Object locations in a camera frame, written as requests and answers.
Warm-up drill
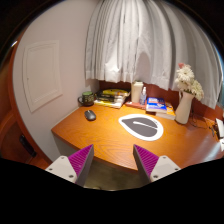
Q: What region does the blue book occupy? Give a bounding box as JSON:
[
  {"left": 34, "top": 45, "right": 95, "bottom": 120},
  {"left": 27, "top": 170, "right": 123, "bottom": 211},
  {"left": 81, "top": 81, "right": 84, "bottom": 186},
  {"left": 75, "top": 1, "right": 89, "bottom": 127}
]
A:
[{"left": 145, "top": 96, "right": 168, "bottom": 114}]

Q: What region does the dark grey computer mouse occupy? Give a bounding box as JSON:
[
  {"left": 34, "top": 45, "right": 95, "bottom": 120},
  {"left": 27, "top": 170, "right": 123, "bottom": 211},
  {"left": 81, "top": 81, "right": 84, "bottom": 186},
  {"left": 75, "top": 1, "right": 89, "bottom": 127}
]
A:
[{"left": 83, "top": 109, "right": 97, "bottom": 122}]

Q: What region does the yellow and black book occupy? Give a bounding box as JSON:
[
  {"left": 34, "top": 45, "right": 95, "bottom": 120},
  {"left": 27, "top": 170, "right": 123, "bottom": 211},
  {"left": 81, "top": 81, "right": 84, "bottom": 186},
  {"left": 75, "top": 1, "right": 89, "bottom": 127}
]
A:
[{"left": 101, "top": 88, "right": 130, "bottom": 98}]

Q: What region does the thin black cable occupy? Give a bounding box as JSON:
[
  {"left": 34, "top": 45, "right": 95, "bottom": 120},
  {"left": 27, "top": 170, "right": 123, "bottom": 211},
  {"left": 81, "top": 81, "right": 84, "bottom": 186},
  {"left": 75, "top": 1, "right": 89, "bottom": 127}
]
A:
[{"left": 189, "top": 109, "right": 218, "bottom": 130}]

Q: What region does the white wall panel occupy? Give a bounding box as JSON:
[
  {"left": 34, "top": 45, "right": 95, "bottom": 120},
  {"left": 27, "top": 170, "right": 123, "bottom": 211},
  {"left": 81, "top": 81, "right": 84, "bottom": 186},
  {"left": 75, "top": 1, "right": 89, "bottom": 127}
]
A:
[{"left": 22, "top": 39, "right": 64, "bottom": 113}]

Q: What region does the white ceramic vase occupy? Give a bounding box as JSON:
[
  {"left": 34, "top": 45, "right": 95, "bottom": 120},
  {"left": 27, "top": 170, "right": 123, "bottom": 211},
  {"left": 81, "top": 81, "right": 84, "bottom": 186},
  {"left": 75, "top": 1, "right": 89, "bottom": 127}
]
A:
[{"left": 174, "top": 90, "right": 195, "bottom": 125}]

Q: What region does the white pleated curtain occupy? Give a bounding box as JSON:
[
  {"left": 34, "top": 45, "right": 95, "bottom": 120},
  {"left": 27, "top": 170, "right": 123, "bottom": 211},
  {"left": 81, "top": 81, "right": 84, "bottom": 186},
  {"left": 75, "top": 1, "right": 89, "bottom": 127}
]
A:
[{"left": 84, "top": 0, "right": 224, "bottom": 109}]

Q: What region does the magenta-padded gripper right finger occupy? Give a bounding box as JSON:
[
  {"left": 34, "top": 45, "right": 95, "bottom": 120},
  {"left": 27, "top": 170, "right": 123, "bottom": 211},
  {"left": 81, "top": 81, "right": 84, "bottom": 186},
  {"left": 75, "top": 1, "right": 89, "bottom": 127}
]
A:
[{"left": 132, "top": 144, "right": 182, "bottom": 185}]

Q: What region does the white and yellow book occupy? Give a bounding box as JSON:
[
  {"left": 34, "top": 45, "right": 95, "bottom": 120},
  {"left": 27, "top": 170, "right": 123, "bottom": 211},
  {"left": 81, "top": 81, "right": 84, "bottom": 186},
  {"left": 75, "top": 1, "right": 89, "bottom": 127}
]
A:
[{"left": 93, "top": 99, "right": 125, "bottom": 110}]

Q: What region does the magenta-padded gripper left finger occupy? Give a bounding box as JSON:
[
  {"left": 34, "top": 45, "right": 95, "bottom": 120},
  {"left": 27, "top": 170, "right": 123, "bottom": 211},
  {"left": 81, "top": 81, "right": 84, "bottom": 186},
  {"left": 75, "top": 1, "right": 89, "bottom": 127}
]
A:
[{"left": 45, "top": 144, "right": 95, "bottom": 188}]

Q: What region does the cream tumbler with lid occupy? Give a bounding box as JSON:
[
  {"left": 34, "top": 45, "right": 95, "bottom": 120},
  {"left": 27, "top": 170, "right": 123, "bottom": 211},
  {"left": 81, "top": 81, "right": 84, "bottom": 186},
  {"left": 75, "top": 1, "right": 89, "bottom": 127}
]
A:
[{"left": 130, "top": 80, "right": 144, "bottom": 104}]

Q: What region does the white and grey mouse pad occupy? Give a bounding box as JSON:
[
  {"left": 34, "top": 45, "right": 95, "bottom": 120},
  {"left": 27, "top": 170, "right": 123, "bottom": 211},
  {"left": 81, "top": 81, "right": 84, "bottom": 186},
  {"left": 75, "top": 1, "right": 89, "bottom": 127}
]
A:
[{"left": 118, "top": 113, "right": 165, "bottom": 142}]

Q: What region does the dark mug with green inside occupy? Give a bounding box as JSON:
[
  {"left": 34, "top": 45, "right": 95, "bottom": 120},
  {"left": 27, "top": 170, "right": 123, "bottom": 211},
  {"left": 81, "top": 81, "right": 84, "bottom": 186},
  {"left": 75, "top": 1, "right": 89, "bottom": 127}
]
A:
[{"left": 77, "top": 91, "right": 95, "bottom": 107}]

